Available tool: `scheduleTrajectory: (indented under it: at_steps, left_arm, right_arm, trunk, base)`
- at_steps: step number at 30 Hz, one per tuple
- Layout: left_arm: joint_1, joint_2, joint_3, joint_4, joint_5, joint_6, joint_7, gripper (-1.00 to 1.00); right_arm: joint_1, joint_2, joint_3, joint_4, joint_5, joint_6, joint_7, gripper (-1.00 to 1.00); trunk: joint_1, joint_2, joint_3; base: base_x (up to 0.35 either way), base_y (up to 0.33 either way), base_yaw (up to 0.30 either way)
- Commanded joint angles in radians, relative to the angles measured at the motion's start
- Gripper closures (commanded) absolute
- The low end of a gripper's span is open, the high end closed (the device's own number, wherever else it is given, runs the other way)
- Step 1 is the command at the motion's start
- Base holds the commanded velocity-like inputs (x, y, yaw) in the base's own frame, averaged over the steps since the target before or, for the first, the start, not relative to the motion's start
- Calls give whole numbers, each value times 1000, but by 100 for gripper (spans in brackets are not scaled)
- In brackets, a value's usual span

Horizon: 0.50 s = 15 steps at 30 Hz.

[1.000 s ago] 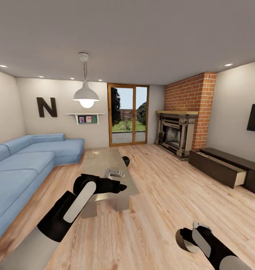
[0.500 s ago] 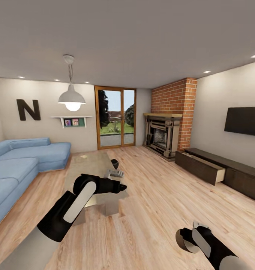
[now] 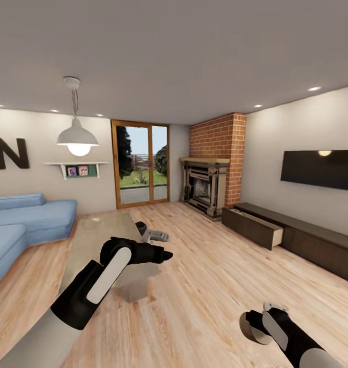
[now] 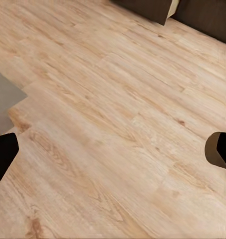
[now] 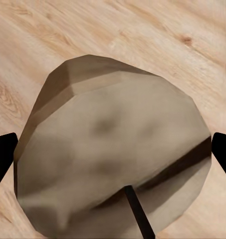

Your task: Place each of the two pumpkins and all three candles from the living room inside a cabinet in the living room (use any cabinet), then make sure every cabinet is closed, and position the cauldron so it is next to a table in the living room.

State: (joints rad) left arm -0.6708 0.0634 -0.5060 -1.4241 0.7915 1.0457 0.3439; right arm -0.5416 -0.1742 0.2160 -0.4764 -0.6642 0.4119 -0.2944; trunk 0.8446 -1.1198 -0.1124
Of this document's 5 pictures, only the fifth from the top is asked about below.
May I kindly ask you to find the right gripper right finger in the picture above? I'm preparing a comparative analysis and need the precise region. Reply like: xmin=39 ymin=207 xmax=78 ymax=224
xmin=212 ymin=132 xmax=226 ymax=173

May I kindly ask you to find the pillar candle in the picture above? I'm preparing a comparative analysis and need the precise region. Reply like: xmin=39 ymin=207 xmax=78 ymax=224
xmin=13 ymin=54 xmax=212 ymax=239

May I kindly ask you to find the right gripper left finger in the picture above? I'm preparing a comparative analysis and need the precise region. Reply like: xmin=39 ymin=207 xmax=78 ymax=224
xmin=0 ymin=132 xmax=18 ymax=182

